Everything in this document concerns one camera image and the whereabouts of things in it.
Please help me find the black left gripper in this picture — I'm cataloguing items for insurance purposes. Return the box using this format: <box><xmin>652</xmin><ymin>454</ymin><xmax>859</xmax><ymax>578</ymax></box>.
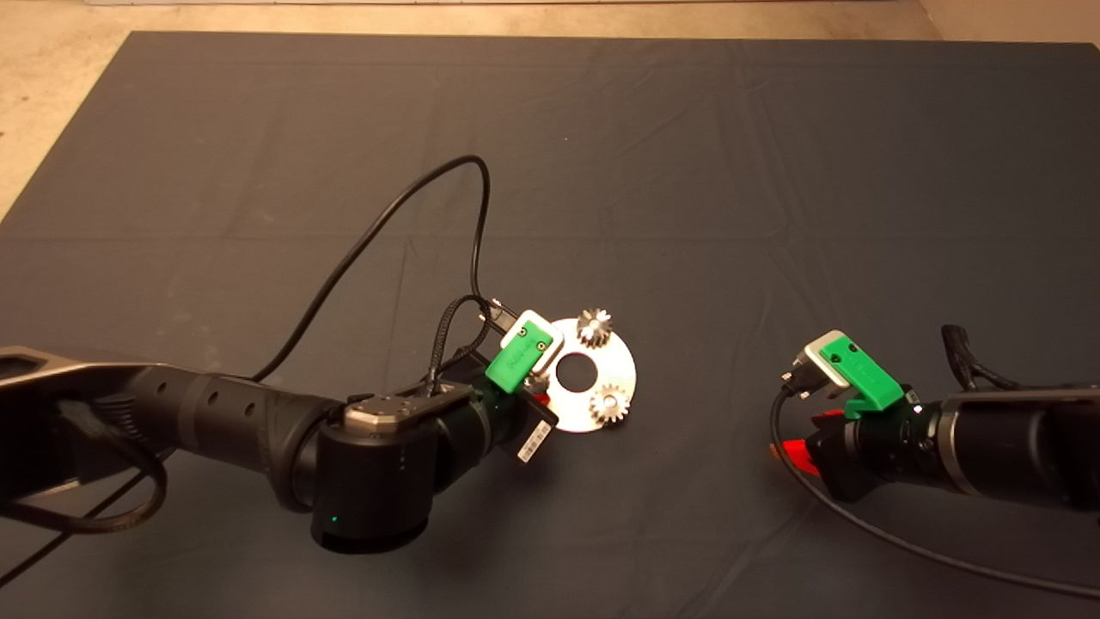
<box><xmin>468</xmin><ymin>370</ymin><xmax>559</xmax><ymax>467</ymax></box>

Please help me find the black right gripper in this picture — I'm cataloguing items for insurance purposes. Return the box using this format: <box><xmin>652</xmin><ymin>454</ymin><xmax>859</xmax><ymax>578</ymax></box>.
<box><xmin>769</xmin><ymin>400</ymin><xmax>942</xmax><ymax>505</ymax></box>

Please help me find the small steel planetary gear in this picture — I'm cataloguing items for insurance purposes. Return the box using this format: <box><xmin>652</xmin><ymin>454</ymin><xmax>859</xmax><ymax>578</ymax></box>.
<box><xmin>589</xmin><ymin>383</ymin><xmax>633</xmax><ymax>427</ymax></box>
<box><xmin>576</xmin><ymin>307</ymin><xmax>615</xmax><ymax>350</ymax></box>

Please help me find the round metal carrier plate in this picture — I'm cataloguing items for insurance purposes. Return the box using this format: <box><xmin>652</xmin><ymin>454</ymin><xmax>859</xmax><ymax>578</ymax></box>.
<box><xmin>541</xmin><ymin>317</ymin><xmax>639</xmax><ymax>434</ymax></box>

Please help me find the dark grey table cloth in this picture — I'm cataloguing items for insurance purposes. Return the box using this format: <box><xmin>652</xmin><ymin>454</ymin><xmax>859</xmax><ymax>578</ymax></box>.
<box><xmin>0</xmin><ymin>30</ymin><xmax>1100</xmax><ymax>619</ymax></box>

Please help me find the green left camera mount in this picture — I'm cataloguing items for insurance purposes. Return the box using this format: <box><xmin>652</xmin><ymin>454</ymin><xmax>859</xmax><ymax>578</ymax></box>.
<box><xmin>485</xmin><ymin>316</ymin><xmax>556</xmax><ymax>395</ymax></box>

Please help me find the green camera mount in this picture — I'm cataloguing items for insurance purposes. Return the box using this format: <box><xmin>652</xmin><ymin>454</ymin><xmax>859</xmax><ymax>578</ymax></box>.
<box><xmin>485</xmin><ymin>316</ymin><xmax>556</xmax><ymax>395</ymax></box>
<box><xmin>817</xmin><ymin>337</ymin><xmax>906</xmax><ymax>421</ymax></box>

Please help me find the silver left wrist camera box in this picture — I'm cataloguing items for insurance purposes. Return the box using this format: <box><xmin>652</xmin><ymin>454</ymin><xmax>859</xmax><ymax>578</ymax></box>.
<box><xmin>500</xmin><ymin>309</ymin><xmax>566</xmax><ymax>377</ymax></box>

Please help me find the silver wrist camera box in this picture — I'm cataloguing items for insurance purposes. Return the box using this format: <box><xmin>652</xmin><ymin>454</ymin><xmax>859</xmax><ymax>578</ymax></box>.
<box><xmin>500</xmin><ymin>309</ymin><xmax>566</xmax><ymax>377</ymax></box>
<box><xmin>785</xmin><ymin>329</ymin><xmax>853</xmax><ymax>400</ymax></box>

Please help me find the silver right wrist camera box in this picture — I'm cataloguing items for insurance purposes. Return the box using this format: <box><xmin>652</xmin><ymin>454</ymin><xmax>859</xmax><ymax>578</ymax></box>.
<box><xmin>785</xmin><ymin>329</ymin><xmax>853</xmax><ymax>400</ymax></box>

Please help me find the green right camera mount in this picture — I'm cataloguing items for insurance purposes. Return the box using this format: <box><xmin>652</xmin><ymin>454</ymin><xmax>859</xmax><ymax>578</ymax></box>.
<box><xmin>817</xmin><ymin>337</ymin><xmax>906</xmax><ymax>421</ymax></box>

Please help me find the braided black right cable loop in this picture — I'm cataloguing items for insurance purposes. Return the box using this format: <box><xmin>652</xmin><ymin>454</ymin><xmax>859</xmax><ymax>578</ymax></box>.
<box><xmin>940</xmin><ymin>323</ymin><xmax>1021</xmax><ymax>393</ymax></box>

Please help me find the smooth black left camera cable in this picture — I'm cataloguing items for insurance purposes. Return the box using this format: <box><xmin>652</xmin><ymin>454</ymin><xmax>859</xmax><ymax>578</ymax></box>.
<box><xmin>0</xmin><ymin>154</ymin><xmax>493</xmax><ymax>587</ymax></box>

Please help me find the braided black left arm cable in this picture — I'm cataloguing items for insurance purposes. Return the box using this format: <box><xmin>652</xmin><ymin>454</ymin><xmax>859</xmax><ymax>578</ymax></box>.
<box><xmin>0</xmin><ymin>397</ymin><xmax>169</xmax><ymax>536</ymax></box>

